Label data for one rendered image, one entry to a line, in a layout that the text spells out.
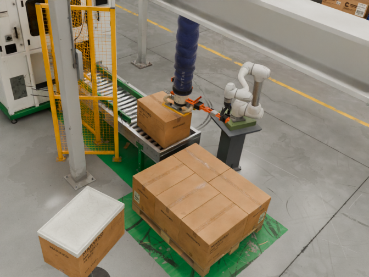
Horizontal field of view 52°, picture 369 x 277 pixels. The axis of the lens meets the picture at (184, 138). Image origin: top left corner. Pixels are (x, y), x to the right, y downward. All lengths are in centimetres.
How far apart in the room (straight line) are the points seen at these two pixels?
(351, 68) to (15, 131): 547
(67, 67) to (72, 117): 61
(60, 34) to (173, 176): 189
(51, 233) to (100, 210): 43
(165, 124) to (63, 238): 190
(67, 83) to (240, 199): 221
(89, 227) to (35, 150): 262
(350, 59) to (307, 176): 470
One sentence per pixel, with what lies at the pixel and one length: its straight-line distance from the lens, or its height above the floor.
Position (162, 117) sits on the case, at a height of 95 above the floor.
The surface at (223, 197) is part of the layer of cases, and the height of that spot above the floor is 54.
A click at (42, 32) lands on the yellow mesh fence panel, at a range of 443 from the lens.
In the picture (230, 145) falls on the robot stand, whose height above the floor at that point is 46.
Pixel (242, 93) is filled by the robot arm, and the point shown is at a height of 158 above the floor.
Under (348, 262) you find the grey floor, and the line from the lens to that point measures 478.
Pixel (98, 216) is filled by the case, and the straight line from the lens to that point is 326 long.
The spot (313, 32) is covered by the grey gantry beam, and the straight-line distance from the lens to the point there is 96.
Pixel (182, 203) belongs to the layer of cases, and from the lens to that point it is 401.
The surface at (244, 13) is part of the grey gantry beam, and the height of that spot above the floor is 315.
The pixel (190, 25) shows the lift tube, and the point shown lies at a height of 211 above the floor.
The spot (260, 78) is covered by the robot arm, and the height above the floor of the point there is 152.
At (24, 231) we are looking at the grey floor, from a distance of 463.
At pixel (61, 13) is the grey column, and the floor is 217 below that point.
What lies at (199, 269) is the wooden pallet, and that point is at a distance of 411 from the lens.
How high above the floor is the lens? 349
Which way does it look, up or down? 38 degrees down
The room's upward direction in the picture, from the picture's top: 6 degrees clockwise
